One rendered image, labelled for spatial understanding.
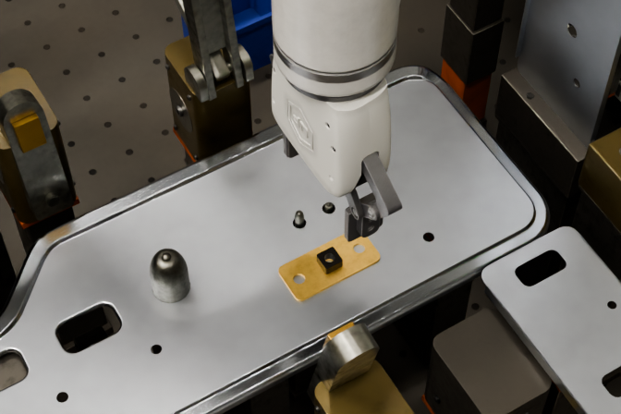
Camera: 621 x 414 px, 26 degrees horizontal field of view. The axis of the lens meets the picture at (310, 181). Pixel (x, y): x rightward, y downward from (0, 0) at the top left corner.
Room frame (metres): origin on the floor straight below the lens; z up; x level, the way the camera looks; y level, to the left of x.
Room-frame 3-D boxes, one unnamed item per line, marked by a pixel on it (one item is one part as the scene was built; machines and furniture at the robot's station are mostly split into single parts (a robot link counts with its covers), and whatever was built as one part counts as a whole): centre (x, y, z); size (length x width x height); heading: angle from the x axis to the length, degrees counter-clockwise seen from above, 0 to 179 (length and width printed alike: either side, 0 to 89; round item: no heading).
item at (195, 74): (0.75, 0.10, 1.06); 0.03 x 0.01 x 0.03; 31
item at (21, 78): (0.73, 0.27, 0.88); 0.11 x 0.07 x 0.37; 31
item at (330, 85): (0.60, -0.02, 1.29); 0.09 x 0.08 x 0.03; 31
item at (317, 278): (0.60, -0.02, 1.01); 0.08 x 0.04 x 0.01; 121
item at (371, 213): (0.55, -0.05, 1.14); 0.03 x 0.03 x 0.07; 31
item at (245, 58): (0.78, 0.06, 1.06); 0.03 x 0.01 x 0.03; 31
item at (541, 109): (0.77, -0.22, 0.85); 0.12 x 0.03 x 0.30; 31
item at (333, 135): (0.60, -0.02, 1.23); 0.10 x 0.07 x 0.11; 31
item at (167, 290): (0.58, 0.12, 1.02); 0.03 x 0.03 x 0.07
